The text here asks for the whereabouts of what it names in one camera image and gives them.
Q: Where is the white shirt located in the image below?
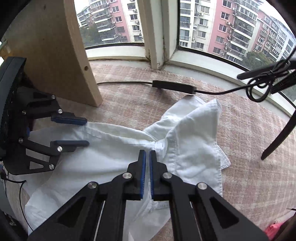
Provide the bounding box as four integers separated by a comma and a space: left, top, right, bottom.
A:
24, 94, 232, 241

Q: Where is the light plywood board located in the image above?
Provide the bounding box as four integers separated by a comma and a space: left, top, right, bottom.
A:
1, 1, 102, 107

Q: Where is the pink folded garment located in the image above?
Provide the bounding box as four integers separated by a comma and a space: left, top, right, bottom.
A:
264, 222, 284, 236

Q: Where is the pink plaid table cloth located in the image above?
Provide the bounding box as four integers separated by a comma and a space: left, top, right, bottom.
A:
11, 60, 296, 241

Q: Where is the black cable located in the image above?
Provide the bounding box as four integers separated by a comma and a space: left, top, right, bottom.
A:
0, 166, 34, 232

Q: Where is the ring light cable with remote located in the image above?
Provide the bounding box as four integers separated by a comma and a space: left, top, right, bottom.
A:
97, 46, 296, 103

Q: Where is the ring light on tripod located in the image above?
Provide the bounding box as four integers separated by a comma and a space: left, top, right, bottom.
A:
237, 58, 295, 160

